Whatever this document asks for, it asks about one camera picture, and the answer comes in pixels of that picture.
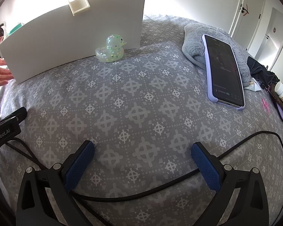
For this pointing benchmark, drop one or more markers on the grey plush cloth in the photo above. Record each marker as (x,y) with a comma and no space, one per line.
(195,44)

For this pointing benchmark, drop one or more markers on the white foam board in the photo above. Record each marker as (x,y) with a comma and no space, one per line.
(61,35)

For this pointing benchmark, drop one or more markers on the patterned grey bedspread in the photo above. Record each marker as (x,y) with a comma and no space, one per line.
(132,98)

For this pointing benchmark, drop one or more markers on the pink hair clip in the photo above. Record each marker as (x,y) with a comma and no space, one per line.
(265,106)

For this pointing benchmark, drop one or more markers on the purple hairbrush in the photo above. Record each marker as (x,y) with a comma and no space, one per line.
(280,113)

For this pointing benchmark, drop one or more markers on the glitter clear duck toy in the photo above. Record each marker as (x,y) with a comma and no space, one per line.
(110,50)

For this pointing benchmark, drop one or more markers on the teal box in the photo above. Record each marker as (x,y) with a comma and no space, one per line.
(16,27)

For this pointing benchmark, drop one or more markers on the white cabinet door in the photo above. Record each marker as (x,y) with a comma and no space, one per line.
(271,40)

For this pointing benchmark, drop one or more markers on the smartphone in lilac case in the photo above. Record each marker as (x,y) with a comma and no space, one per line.
(224,73)

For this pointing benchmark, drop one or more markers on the white paper wrapper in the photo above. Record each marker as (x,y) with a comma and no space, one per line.
(252,84)

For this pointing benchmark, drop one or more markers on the dark clothing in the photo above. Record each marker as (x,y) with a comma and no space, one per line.
(259,70)

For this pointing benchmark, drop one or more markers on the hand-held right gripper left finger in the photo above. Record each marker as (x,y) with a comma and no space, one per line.
(80,164)

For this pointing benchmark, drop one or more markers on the cream plastic bracket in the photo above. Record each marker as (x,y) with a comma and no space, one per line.
(79,6)

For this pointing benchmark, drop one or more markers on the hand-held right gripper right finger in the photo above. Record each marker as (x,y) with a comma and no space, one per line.
(204,164)

